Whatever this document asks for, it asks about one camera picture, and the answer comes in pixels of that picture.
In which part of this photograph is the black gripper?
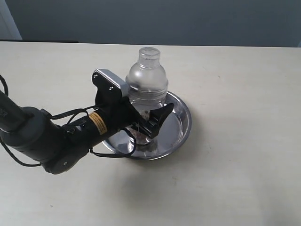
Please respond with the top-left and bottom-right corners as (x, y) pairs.
(90, 87), (174, 141)

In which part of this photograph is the clear plastic shaker bottle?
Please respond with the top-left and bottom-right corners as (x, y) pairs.
(125, 46), (169, 150)

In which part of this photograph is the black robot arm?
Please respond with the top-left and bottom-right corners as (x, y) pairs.
(0, 69), (174, 175)

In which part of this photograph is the round stainless steel dish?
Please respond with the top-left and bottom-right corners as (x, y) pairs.
(101, 91), (192, 161)

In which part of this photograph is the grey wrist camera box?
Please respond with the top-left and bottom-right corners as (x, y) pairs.
(92, 69), (130, 97)

